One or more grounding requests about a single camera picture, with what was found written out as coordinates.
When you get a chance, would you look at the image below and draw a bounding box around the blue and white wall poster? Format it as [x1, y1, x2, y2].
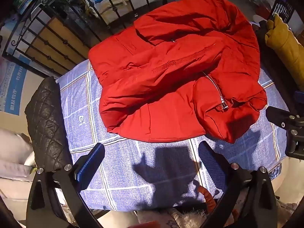
[0, 59, 32, 115]

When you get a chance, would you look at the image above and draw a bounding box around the black slatted rack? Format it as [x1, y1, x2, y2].
[268, 0, 295, 23]

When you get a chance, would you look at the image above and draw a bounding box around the black quilted jacket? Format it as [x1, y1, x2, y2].
[24, 76, 73, 172]

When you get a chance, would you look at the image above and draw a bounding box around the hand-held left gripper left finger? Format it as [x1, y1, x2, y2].
[26, 143, 105, 228]

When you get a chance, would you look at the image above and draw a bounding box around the yellow wooden panel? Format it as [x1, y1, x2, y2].
[25, 17, 85, 73]

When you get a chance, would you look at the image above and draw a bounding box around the mustard yellow jacket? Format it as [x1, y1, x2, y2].
[264, 13, 304, 86]

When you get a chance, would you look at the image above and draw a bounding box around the beige fur-trimmed garment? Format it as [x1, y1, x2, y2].
[136, 207, 210, 228]

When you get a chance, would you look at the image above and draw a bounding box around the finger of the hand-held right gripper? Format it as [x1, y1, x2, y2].
[265, 106, 304, 158]

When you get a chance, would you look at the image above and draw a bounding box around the orange cloth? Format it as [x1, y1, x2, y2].
[196, 185, 217, 213]

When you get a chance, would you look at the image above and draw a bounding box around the red puffer jacket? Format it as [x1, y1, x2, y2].
[88, 0, 268, 144]

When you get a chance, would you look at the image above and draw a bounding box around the blue checked blanket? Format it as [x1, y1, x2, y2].
[56, 59, 291, 212]

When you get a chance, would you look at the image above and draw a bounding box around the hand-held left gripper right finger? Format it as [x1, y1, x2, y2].
[198, 141, 277, 228]

